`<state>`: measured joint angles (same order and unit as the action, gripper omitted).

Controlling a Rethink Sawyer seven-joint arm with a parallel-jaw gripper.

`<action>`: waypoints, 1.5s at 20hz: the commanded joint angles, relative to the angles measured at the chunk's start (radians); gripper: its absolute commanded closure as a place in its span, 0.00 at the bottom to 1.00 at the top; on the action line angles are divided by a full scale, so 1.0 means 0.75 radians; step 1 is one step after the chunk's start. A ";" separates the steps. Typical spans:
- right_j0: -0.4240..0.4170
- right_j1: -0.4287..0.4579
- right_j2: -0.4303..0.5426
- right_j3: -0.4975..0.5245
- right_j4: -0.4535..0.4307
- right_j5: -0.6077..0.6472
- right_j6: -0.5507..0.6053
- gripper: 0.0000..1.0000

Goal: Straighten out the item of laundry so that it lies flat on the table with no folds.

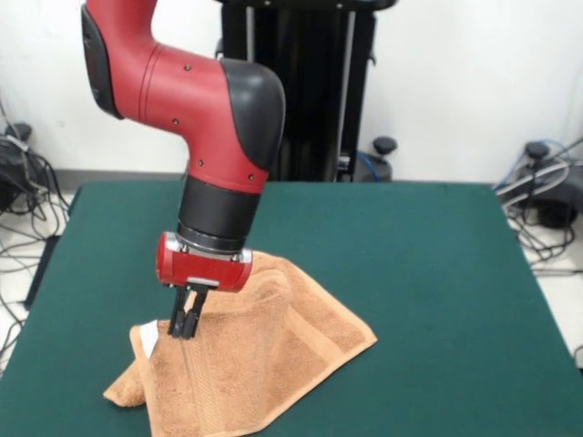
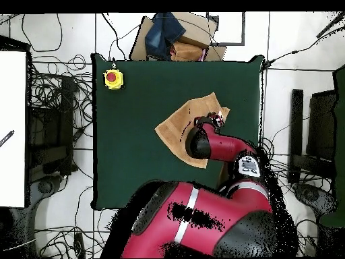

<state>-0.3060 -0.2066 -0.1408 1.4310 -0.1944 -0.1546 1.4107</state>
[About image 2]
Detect black square metal frame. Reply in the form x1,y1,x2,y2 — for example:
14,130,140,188
206,11,247,47

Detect black power adapter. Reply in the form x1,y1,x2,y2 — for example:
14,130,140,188
73,232,86,257

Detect tan terry towel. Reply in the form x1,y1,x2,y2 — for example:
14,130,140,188
154,91,231,169

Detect black cable with connector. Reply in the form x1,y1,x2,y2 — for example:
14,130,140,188
261,25,345,69

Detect black rod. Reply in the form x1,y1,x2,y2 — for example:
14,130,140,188
315,11,345,39

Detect green cloth on side table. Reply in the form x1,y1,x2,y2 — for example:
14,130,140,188
319,63,345,228

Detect black flat bar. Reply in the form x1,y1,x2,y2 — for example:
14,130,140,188
287,88,305,186

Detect black pedestal foot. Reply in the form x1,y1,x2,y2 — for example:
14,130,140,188
292,182,338,217
29,175,64,208

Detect black equipment case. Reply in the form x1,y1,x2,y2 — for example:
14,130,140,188
26,74,75,177

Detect black box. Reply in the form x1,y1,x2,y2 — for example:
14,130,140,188
306,90,338,163

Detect dark green table cloth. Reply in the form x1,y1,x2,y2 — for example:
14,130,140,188
90,53,265,213

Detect white desk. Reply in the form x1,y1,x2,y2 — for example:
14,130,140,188
0,51,27,208

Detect brown cardboard box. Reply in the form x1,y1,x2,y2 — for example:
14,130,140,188
129,11,228,62

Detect yellow emergency stop button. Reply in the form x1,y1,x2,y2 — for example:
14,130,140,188
103,68,125,91

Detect blue denim jeans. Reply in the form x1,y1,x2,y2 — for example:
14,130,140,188
144,11,187,61

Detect folded tan towel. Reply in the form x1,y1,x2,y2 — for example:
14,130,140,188
170,40,207,62

